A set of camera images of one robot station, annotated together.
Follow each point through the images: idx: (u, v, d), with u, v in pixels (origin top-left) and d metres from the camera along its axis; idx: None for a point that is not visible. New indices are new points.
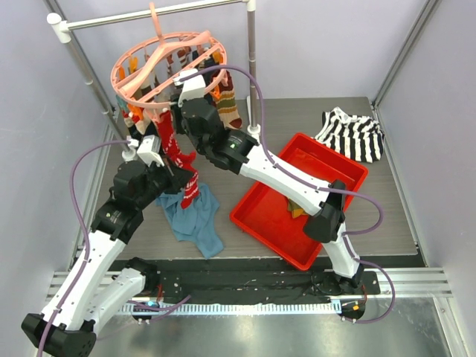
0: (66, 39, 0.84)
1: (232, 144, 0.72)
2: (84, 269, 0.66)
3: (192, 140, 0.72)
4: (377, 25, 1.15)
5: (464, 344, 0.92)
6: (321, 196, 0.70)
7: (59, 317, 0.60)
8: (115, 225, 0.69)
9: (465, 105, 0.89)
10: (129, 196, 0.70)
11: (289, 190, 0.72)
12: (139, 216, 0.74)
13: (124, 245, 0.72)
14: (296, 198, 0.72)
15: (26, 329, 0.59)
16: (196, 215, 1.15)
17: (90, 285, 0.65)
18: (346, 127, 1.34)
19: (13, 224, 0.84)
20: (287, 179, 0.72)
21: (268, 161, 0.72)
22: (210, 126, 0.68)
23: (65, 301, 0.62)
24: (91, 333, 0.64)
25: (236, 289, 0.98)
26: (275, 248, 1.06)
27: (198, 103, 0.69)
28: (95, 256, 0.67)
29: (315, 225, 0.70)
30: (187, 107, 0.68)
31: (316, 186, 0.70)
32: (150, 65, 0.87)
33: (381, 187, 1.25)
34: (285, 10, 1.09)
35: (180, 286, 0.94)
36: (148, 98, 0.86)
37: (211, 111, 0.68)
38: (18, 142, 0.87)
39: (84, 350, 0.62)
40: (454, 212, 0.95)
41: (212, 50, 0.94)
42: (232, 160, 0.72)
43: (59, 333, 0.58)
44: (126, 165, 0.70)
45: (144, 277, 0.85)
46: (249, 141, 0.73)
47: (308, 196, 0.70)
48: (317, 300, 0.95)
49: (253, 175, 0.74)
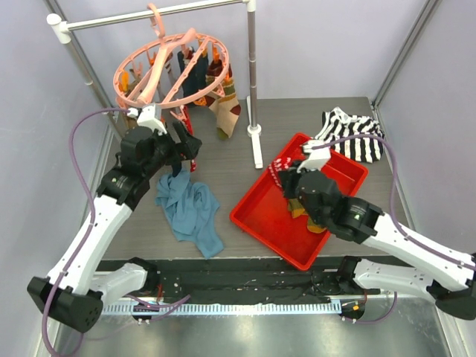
0: (65, 39, 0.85)
1: (355, 215, 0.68)
2: (91, 232, 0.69)
3: (309, 209, 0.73)
4: (377, 25, 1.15)
5: (464, 344, 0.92)
6: (467, 274, 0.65)
7: (65, 280, 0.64)
8: (122, 190, 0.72)
9: (466, 105, 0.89)
10: (137, 162, 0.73)
11: (427, 265, 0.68)
12: (145, 183, 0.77)
13: (129, 212, 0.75)
14: (433, 273, 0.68)
15: (33, 291, 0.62)
16: (196, 215, 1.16)
17: (96, 249, 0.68)
18: (346, 128, 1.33)
19: (13, 224, 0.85)
20: (423, 253, 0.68)
21: (398, 232, 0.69)
22: (329, 198, 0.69)
23: (71, 265, 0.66)
24: (98, 301, 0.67)
25: (237, 289, 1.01)
26: (276, 249, 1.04)
27: (316, 178, 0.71)
28: (102, 219, 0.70)
29: (462, 306, 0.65)
30: (306, 182, 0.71)
31: (459, 262, 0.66)
32: (158, 67, 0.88)
33: (381, 186, 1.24)
34: (285, 10, 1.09)
35: (180, 286, 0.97)
36: (169, 98, 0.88)
37: (330, 183, 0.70)
38: (18, 142, 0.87)
39: (91, 317, 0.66)
40: (455, 212, 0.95)
41: (205, 42, 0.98)
42: (357, 230, 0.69)
43: (65, 295, 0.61)
44: (134, 130, 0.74)
45: (146, 272, 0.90)
46: (371, 209, 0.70)
47: (451, 273, 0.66)
48: (317, 300, 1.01)
49: (380, 248, 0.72)
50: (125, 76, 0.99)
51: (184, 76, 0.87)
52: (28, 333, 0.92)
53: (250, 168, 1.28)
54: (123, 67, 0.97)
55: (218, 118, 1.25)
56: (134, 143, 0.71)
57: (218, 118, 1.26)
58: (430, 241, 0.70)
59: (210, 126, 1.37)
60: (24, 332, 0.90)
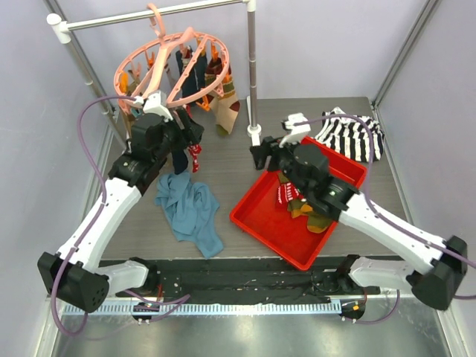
0: (66, 39, 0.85)
1: (332, 192, 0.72)
2: (102, 211, 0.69)
3: (296, 183, 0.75)
4: (377, 26, 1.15)
5: (464, 344, 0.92)
6: (433, 253, 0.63)
7: (75, 256, 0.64)
8: (132, 174, 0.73)
9: (466, 105, 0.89)
10: (147, 148, 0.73)
11: (395, 242, 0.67)
12: (156, 168, 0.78)
13: (139, 196, 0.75)
14: (401, 252, 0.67)
15: (42, 268, 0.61)
16: (196, 215, 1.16)
17: (106, 228, 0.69)
18: (346, 127, 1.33)
19: (13, 224, 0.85)
20: (393, 231, 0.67)
21: (369, 210, 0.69)
22: (318, 172, 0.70)
23: (82, 242, 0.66)
24: (105, 282, 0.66)
25: (236, 289, 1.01)
26: (276, 249, 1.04)
27: (310, 151, 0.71)
28: (113, 200, 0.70)
29: (428, 288, 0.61)
30: (300, 152, 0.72)
31: (426, 241, 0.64)
32: (159, 66, 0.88)
33: (381, 187, 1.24)
34: (285, 10, 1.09)
35: (180, 286, 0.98)
36: (172, 97, 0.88)
37: (323, 161, 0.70)
38: (18, 143, 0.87)
39: (97, 298, 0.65)
40: (455, 212, 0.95)
41: (204, 41, 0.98)
42: (332, 207, 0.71)
43: (75, 270, 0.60)
44: (145, 117, 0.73)
45: (147, 271, 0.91)
46: (350, 189, 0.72)
47: (416, 252, 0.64)
48: (317, 300, 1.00)
49: (357, 227, 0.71)
50: (125, 77, 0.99)
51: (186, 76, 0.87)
52: (28, 333, 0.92)
53: (250, 168, 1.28)
54: (122, 68, 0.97)
55: (218, 117, 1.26)
56: (144, 130, 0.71)
57: (217, 117, 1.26)
58: (403, 222, 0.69)
59: (210, 126, 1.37)
60: (25, 331, 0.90)
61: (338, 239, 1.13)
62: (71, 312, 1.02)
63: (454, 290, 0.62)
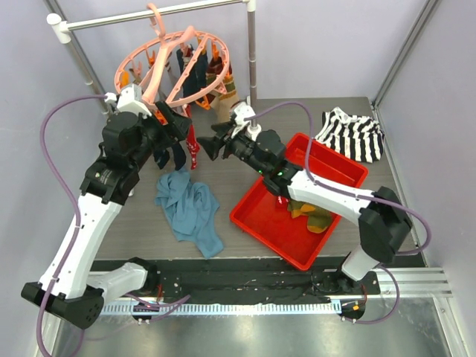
0: (65, 39, 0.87)
1: (280, 172, 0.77)
2: (78, 235, 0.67)
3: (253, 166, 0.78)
4: (377, 26, 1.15)
5: (464, 344, 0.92)
6: (362, 204, 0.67)
7: (57, 286, 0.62)
8: (106, 185, 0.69)
9: (465, 106, 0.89)
10: (121, 153, 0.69)
11: (332, 202, 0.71)
12: (134, 175, 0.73)
13: (119, 207, 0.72)
14: (341, 211, 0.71)
15: (27, 298, 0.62)
16: (196, 215, 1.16)
17: (85, 251, 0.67)
18: (346, 127, 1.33)
19: (13, 224, 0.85)
20: (329, 193, 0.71)
21: (309, 180, 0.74)
22: (276, 159, 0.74)
23: (61, 271, 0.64)
24: (97, 297, 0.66)
25: (236, 289, 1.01)
26: (276, 249, 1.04)
27: (268, 137, 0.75)
28: (88, 221, 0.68)
29: (366, 237, 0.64)
30: (262, 138, 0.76)
31: (355, 194, 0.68)
32: (159, 66, 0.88)
33: (381, 187, 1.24)
34: (285, 10, 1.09)
35: (180, 286, 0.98)
36: (171, 97, 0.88)
37: (280, 147, 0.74)
38: (19, 142, 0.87)
39: (92, 313, 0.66)
40: (454, 212, 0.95)
41: (204, 40, 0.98)
42: (282, 187, 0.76)
43: (58, 302, 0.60)
44: (119, 117, 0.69)
45: (146, 271, 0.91)
46: (296, 168, 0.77)
47: (347, 205, 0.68)
48: (317, 300, 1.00)
49: (304, 198, 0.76)
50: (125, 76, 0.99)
51: (185, 76, 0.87)
52: (28, 334, 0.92)
53: (249, 168, 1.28)
54: (123, 67, 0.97)
55: (219, 115, 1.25)
56: (116, 134, 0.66)
57: (218, 115, 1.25)
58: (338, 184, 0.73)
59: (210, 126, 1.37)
60: (25, 331, 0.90)
61: (338, 239, 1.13)
62: None
63: (392, 236, 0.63)
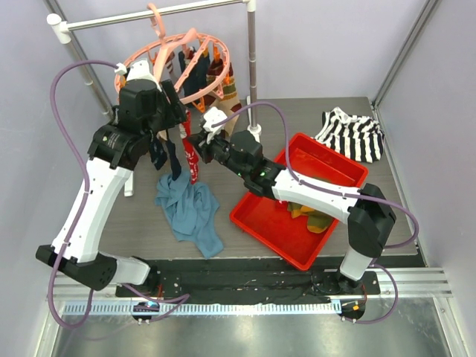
0: (65, 39, 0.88)
1: (262, 172, 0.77)
2: (88, 200, 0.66)
3: (233, 169, 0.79)
4: (377, 25, 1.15)
5: (464, 344, 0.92)
6: (349, 202, 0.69)
7: (68, 251, 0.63)
8: (114, 149, 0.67)
9: (465, 105, 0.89)
10: (136, 116, 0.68)
11: (320, 201, 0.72)
12: (143, 143, 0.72)
13: (129, 172, 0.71)
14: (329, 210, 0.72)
15: (41, 259, 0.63)
16: (196, 216, 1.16)
17: (97, 216, 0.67)
18: (346, 127, 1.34)
19: (13, 223, 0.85)
20: (312, 192, 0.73)
21: (294, 180, 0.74)
22: (253, 159, 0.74)
23: (72, 234, 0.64)
24: (108, 262, 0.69)
25: (236, 289, 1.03)
26: (276, 248, 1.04)
27: (245, 138, 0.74)
28: (97, 187, 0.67)
29: (356, 235, 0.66)
30: (236, 140, 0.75)
31: (342, 193, 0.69)
32: (159, 67, 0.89)
33: (381, 187, 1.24)
34: (285, 9, 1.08)
35: (180, 286, 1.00)
36: None
37: (256, 146, 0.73)
38: (19, 142, 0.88)
39: (105, 277, 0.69)
40: (455, 212, 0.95)
41: (206, 42, 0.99)
42: (266, 187, 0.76)
43: (71, 266, 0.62)
44: (137, 81, 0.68)
45: (146, 268, 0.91)
46: (279, 168, 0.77)
47: (335, 205, 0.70)
48: (317, 300, 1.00)
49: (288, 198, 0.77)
50: None
51: (185, 77, 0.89)
52: (28, 333, 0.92)
53: None
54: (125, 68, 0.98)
55: None
56: (135, 94, 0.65)
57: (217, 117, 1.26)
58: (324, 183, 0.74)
59: None
60: (24, 330, 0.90)
61: (338, 239, 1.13)
62: (71, 312, 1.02)
63: (380, 230, 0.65)
